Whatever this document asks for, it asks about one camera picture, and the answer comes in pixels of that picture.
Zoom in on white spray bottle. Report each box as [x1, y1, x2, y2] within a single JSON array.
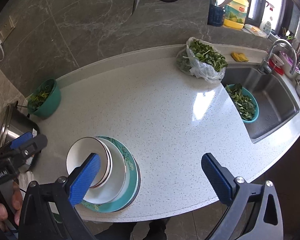
[[259, 1, 275, 34]]

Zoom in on large grey rimmed plate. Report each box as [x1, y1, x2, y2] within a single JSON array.
[[90, 139, 127, 204]]

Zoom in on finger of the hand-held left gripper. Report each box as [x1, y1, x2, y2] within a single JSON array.
[[17, 134, 48, 157], [9, 132, 33, 150]]

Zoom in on teal floral plate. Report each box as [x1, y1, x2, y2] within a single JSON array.
[[81, 136, 138, 213], [81, 155, 141, 213]]

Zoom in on blue utensil holder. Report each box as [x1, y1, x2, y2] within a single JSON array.
[[207, 4, 226, 27]]

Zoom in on plain white bowl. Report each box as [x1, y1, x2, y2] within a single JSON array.
[[66, 136, 109, 189]]

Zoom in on white bowl pink flowers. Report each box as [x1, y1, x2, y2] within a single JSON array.
[[95, 140, 113, 189]]

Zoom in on teal colander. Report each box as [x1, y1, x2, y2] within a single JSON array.
[[225, 84, 260, 123]]

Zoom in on steel rice cooker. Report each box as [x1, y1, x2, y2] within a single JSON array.
[[0, 104, 40, 173]]

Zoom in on black power cable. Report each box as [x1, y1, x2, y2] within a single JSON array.
[[16, 101, 30, 118]]

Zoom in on steel faucet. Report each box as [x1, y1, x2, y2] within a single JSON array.
[[258, 39, 297, 75]]

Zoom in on small potted plant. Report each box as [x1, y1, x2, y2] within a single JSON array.
[[281, 27, 296, 41]]

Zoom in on person's left hand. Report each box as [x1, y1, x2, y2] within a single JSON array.
[[0, 181, 24, 228]]

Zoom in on steel sink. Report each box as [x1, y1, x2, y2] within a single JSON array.
[[221, 65, 300, 144]]

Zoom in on yellow white cloth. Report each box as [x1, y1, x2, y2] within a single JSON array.
[[244, 24, 265, 38]]

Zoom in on white cup purple lid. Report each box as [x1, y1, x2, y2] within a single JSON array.
[[279, 51, 297, 73]]

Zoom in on leafy greens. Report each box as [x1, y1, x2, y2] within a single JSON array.
[[27, 80, 53, 112], [226, 84, 256, 120]]

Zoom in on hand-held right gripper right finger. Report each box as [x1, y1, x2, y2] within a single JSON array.
[[201, 152, 284, 240]]

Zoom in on yellow sponge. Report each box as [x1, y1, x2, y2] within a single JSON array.
[[231, 52, 248, 62]]

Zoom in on wall socket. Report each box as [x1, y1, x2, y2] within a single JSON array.
[[0, 17, 17, 40]]

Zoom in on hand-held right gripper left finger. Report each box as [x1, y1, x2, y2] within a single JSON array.
[[17, 152, 101, 240]]

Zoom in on red white holder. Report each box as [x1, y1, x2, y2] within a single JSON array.
[[269, 55, 286, 75]]

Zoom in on person's clothing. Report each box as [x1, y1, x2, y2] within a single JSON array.
[[94, 217, 170, 240]]

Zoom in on plastic bag of greens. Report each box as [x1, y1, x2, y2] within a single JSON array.
[[175, 37, 228, 83]]

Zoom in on teal bowl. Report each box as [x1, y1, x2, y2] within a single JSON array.
[[27, 78, 62, 118]]

